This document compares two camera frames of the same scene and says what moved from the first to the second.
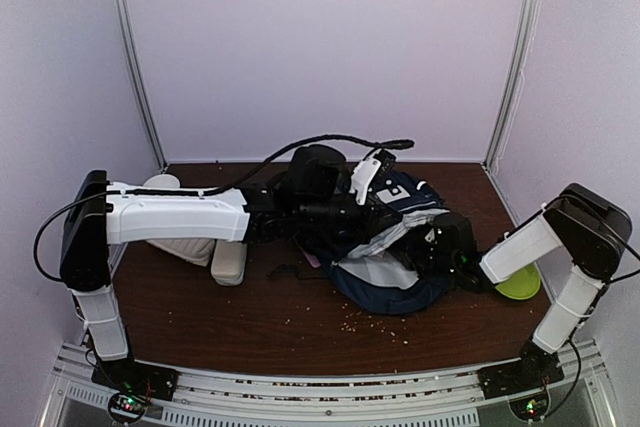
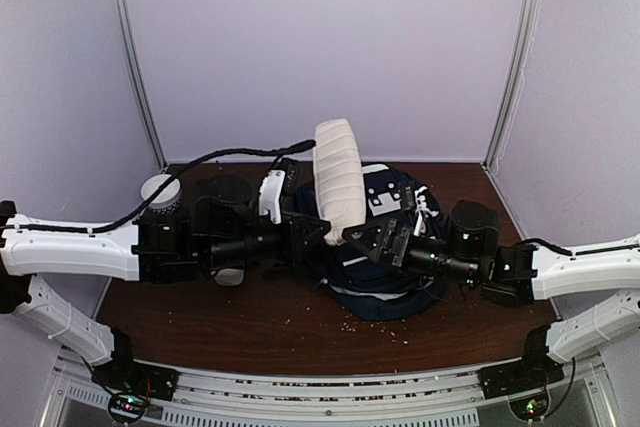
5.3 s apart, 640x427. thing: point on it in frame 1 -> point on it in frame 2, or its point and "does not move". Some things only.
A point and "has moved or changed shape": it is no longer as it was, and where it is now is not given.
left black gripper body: [318, 214] -> [231, 254]
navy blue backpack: [363, 274] does not move
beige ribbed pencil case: [195, 250] has moved or changed shape
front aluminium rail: [433, 398] does not move
